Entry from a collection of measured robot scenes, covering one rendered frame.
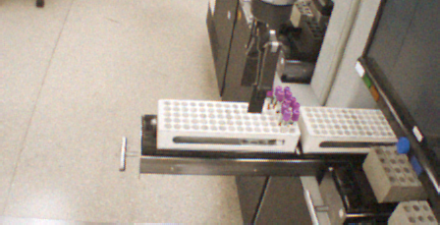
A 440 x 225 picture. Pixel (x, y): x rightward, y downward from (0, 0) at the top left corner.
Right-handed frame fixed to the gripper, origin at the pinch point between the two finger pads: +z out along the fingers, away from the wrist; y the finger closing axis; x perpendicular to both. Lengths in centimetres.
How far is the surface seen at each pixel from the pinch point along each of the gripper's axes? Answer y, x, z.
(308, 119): -0.5, 14.5, 7.9
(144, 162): 6.9, -20.8, 15.2
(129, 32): -186, -32, 95
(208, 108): -2.6, -7.7, 7.8
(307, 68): -33.4, 25.8, 15.8
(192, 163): 6.9, -10.9, 15.0
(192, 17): -215, 12, 95
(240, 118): -0.4, -1.0, 8.4
